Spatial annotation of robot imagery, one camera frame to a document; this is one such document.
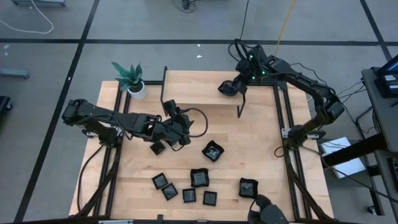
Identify small black square plate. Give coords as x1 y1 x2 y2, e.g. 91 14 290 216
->
182 187 197 204
203 190 218 207
151 172 169 190
149 140 167 156
160 182 179 202

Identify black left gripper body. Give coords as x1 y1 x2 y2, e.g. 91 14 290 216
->
154 98 195 147

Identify green plant in white pot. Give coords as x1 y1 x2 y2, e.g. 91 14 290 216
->
111 61 147 101

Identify black aluminium table frame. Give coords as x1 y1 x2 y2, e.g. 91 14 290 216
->
73 80 335 224

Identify yellow hanging cable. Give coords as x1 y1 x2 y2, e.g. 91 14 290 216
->
273 0 299 57

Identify wooden shelf riser black legs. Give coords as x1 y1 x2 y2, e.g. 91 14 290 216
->
159 65 246 118

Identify black arm base cable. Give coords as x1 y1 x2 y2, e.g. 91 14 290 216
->
76 143 106 214

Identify black hanging cable with loop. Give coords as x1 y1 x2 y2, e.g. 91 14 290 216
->
228 0 251 63

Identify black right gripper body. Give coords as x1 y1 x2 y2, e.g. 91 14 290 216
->
234 57 261 86

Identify grey side desk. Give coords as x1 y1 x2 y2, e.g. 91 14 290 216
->
360 67 398 153

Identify black cable bundle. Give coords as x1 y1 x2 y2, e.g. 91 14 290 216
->
173 0 201 14

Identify grey metal table foot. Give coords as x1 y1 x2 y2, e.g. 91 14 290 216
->
0 68 31 80
11 0 67 7

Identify white floor cable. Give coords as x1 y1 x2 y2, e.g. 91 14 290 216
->
0 0 55 35

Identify black desk base frame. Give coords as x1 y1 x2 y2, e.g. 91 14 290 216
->
322 133 398 218

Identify black laptop computer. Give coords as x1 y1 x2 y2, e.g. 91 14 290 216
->
374 54 398 100

